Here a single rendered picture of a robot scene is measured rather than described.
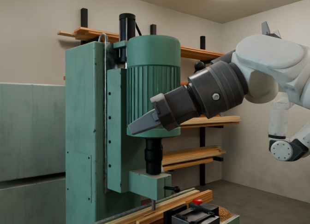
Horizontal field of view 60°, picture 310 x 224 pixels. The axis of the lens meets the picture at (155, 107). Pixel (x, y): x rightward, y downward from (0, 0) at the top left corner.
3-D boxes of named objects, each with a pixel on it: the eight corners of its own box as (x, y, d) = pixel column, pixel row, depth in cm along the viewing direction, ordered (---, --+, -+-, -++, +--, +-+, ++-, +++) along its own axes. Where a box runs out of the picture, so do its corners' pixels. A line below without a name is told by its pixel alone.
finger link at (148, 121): (127, 122, 51) (156, 108, 51) (134, 138, 50) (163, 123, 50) (124, 121, 49) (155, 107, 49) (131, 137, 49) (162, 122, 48)
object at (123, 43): (124, 60, 92) (124, 10, 92) (110, 62, 98) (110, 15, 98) (142, 62, 98) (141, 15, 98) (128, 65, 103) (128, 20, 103)
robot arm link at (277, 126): (271, 108, 114) (268, 153, 115) (266, 109, 105) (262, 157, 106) (300, 110, 108) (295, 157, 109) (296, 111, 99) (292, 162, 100)
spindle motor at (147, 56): (153, 140, 76) (153, 30, 75) (115, 135, 88) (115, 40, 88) (191, 135, 88) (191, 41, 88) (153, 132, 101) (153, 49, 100)
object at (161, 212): (139, 241, 78) (139, 221, 78) (136, 239, 79) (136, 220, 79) (186, 218, 93) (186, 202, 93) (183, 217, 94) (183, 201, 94)
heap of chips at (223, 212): (222, 222, 91) (222, 214, 91) (192, 211, 99) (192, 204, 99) (235, 215, 97) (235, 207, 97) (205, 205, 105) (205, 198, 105)
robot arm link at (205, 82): (167, 138, 43) (235, 106, 42) (143, 86, 45) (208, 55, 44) (174, 142, 55) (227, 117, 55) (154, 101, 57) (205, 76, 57)
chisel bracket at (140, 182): (157, 206, 82) (157, 178, 82) (128, 195, 92) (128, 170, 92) (172, 200, 88) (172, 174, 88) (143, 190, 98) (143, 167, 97)
